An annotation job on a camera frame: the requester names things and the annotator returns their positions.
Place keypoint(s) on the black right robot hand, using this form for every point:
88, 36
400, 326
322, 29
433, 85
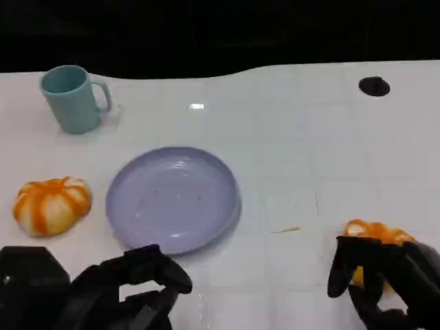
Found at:
405, 275

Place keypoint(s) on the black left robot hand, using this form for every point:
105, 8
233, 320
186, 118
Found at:
137, 271

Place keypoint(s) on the orange white toy bread roll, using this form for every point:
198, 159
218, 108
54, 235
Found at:
378, 232
51, 206

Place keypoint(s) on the lilac plate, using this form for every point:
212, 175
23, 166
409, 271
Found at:
172, 199

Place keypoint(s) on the small orange sliver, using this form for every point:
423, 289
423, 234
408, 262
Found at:
285, 230

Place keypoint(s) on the pale green mug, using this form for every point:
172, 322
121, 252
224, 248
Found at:
70, 103

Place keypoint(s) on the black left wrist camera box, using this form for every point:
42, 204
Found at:
31, 266

